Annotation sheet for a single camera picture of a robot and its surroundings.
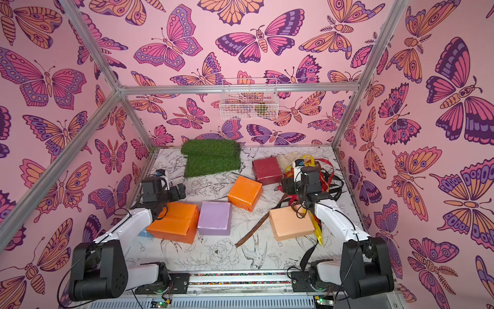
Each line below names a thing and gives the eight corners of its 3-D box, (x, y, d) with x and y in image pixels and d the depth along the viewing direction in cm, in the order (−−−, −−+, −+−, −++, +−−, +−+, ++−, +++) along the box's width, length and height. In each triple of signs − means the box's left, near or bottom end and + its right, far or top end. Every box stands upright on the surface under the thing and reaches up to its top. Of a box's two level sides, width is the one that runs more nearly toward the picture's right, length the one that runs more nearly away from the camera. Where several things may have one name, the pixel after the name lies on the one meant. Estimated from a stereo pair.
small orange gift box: (226, 203, 98) (224, 196, 92) (238, 182, 106) (238, 174, 101) (251, 214, 94) (251, 207, 89) (262, 191, 103) (263, 183, 97)
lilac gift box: (200, 235, 88) (196, 229, 82) (204, 209, 96) (201, 201, 90) (230, 235, 88) (228, 229, 82) (231, 209, 96) (230, 201, 90)
